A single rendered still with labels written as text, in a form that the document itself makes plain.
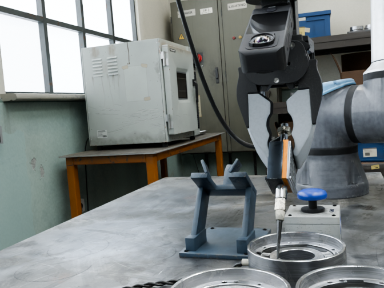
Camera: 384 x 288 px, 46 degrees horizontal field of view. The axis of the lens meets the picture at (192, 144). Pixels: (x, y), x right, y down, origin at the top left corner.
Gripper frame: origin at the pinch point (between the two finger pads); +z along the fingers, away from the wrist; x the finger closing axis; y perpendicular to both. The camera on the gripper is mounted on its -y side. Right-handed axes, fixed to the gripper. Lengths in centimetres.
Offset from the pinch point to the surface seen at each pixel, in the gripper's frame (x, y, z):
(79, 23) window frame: 175, 219, -73
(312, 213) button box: -1.9, 9.1, 8.7
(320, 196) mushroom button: -3.1, 9.2, 6.3
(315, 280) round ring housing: -4.3, -11.1, 9.9
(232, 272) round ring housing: 3.4, -11.5, 9.5
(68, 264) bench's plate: 29.4, -3.0, 13.1
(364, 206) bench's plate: -8.1, 32.7, 13.2
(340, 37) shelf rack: 8, 331, -54
